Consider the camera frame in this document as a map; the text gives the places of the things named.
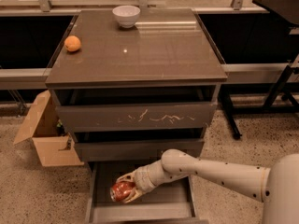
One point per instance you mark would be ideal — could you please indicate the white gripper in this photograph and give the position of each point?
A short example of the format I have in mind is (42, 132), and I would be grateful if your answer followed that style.
(142, 178)

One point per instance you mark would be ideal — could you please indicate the red coke can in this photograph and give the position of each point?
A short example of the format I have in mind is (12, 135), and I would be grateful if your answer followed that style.
(120, 191)

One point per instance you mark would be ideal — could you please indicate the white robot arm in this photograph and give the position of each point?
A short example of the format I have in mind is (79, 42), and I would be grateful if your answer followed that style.
(276, 187)

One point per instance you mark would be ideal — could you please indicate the open bottom grey drawer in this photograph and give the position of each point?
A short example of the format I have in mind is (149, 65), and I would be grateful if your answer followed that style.
(171, 203)

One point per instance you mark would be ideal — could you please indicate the middle grey drawer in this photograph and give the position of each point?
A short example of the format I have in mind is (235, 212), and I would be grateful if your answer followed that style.
(135, 150)

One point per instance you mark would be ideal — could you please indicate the top grey drawer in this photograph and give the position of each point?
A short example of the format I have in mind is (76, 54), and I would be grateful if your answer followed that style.
(101, 118)

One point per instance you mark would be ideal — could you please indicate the grey drawer cabinet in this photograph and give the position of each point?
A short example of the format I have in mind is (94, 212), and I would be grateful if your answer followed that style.
(165, 58)

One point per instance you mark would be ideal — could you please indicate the brown cardboard box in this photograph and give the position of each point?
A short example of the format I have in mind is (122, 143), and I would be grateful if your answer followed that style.
(40, 126)

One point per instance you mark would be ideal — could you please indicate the orange fruit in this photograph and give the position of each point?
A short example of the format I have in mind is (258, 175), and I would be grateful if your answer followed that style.
(72, 43)

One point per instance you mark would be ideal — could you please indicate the white ceramic bowl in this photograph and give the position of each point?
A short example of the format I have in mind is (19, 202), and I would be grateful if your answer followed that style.
(126, 16)

